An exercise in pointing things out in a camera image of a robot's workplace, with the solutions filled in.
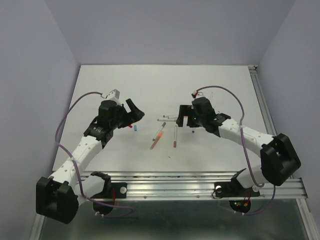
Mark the orange clear cap marker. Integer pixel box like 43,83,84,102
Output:
149,131,164,150

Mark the dark green marker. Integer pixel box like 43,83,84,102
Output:
209,92,214,103

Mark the front aluminium rail frame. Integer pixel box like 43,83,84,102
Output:
41,171,309,201

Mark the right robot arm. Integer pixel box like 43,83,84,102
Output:
176,97,301,195

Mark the beige cap marker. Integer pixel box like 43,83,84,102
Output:
157,118,177,122

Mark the grey cap marker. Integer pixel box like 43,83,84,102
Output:
152,122,167,141

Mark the brown cap marker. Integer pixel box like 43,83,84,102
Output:
173,125,178,148

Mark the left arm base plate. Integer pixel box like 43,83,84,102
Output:
81,171,128,205

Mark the right side aluminium rail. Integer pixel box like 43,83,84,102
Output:
248,65,277,136

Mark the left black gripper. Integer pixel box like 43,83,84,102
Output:
110,99,144,129

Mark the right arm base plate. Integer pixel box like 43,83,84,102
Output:
211,169,260,215

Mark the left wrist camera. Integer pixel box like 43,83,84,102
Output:
106,89,120,101

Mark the green cap marker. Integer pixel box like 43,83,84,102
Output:
163,115,178,118

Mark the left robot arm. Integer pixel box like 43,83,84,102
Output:
35,99,145,224

